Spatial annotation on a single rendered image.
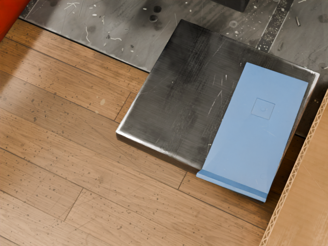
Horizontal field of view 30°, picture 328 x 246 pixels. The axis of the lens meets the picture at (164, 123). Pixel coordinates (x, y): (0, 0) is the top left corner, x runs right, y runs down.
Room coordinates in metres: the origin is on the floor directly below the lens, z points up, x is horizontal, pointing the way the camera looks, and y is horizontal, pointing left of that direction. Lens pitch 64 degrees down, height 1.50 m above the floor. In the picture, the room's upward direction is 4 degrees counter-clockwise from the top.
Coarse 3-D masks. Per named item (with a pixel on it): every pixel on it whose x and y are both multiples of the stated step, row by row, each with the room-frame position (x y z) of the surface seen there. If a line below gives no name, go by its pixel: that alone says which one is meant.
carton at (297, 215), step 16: (320, 112) 0.25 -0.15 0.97; (320, 128) 0.27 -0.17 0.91; (304, 144) 0.22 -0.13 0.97; (320, 144) 0.25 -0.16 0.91; (304, 160) 0.23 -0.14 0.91; (320, 160) 0.23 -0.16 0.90; (304, 176) 0.21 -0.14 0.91; (320, 176) 0.21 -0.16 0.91; (288, 192) 0.20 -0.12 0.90; (304, 192) 0.20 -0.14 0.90; (320, 192) 0.20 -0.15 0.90; (288, 208) 0.18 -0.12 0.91; (304, 208) 0.18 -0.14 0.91; (320, 208) 0.18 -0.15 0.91; (272, 224) 0.15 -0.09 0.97; (288, 224) 0.16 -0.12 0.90; (304, 224) 0.16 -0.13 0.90; (320, 224) 0.16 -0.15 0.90; (272, 240) 0.15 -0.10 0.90; (288, 240) 0.15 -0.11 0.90; (304, 240) 0.15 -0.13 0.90; (320, 240) 0.15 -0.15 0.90
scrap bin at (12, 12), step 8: (0, 0) 0.43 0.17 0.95; (8, 0) 0.44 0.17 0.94; (16, 0) 0.45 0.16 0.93; (24, 0) 0.46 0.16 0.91; (0, 8) 0.43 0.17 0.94; (8, 8) 0.43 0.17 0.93; (16, 8) 0.44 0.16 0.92; (24, 8) 0.45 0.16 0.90; (0, 16) 0.42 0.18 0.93; (8, 16) 0.43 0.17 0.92; (16, 16) 0.44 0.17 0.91; (0, 24) 0.42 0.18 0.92; (8, 24) 0.43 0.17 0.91; (0, 32) 0.41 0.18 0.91; (0, 40) 0.41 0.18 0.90
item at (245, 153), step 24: (264, 72) 0.33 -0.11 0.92; (240, 96) 0.30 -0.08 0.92; (264, 96) 0.30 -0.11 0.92; (288, 96) 0.30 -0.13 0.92; (240, 120) 0.27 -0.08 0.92; (264, 120) 0.27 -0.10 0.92; (288, 120) 0.27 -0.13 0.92; (216, 144) 0.25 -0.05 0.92; (240, 144) 0.25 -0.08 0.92; (264, 144) 0.24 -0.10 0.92; (216, 168) 0.22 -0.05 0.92; (240, 168) 0.22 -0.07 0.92; (264, 168) 0.22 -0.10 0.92; (240, 192) 0.19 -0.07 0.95; (264, 192) 0.19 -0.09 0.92
